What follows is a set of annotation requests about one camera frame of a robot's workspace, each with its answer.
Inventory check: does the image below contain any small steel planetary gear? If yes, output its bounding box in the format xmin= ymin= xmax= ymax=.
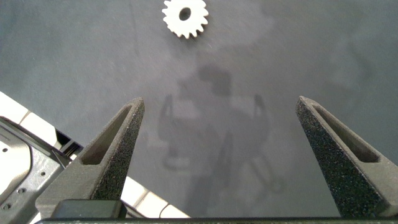
xmin=161 ymin=0 xmax=210 ymax=40

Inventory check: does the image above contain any dark mat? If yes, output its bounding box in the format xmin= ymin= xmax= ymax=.
xmin=0 ymin=0 xmax=398 ymax=218

